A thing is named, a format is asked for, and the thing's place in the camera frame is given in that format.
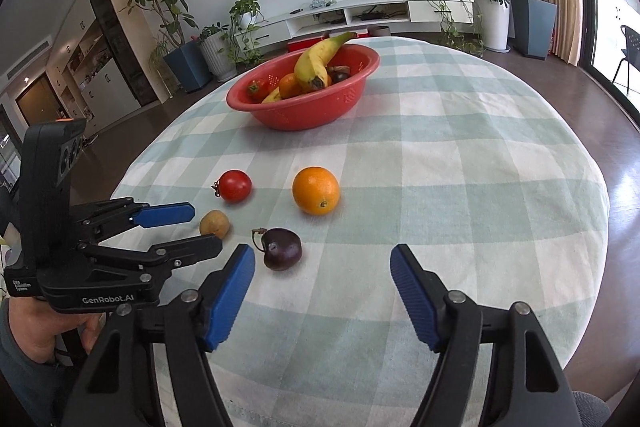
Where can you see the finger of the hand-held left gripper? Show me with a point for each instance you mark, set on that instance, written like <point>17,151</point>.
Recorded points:
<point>165,214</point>
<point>200,247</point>

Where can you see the red tomato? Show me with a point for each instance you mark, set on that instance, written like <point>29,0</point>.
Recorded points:
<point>256,90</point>
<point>234,185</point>

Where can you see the dark purple plum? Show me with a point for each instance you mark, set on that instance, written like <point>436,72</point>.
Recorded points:
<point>341,77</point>
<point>282,249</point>

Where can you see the orange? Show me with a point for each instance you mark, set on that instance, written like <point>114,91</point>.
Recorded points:
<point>316,190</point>
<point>289,86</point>

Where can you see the small grey plant pot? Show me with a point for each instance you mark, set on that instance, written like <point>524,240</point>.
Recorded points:
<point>380,31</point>

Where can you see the green checkered tablecloth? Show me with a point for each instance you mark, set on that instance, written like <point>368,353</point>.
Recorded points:
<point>450,187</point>

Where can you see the plant in ribbed white pot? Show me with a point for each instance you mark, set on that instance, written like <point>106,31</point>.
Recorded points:
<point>217,57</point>

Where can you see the white television cabinet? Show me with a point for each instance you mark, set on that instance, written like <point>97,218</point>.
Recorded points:
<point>425,9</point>

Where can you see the brown kiwi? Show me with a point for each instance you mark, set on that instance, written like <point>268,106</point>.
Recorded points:
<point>337,68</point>
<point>215,224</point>

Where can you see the white storage cupboard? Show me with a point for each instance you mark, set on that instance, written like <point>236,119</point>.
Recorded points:
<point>107,92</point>

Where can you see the black framed glass door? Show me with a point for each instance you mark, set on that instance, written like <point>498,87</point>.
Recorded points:
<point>580,7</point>

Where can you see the dark glass display cabinet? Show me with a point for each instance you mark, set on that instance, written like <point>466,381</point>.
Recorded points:
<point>115,37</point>

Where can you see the person's left forearm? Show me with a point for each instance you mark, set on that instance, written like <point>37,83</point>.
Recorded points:
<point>25,389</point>

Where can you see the black media box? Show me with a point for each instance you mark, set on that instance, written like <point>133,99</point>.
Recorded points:
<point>372,15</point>

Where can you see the trailing pothos in white pot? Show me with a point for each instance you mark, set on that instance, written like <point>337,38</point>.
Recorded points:
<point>245,9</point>

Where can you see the large yellow banana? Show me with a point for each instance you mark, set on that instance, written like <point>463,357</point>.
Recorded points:
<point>312,62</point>

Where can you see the red plastic bowl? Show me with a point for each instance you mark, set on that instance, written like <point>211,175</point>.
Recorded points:
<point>300,112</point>

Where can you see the person's left hand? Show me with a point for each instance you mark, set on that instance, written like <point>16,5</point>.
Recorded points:
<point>35,327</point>

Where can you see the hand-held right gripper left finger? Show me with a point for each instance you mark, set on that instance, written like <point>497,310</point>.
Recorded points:
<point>230,297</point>

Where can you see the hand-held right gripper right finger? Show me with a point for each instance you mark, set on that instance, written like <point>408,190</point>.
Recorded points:
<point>415,297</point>

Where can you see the tree in blue pot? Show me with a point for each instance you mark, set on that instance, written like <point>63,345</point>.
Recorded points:
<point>187,67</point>

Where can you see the brown door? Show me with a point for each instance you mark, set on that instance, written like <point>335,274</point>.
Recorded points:
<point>37,99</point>

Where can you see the black balcony chair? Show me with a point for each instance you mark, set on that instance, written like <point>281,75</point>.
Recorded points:
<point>627,49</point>

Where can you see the small yellow banana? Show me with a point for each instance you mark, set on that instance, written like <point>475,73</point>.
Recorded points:
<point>271,96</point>

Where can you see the bushy plant in white pot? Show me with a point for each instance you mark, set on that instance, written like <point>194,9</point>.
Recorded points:
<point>496,24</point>

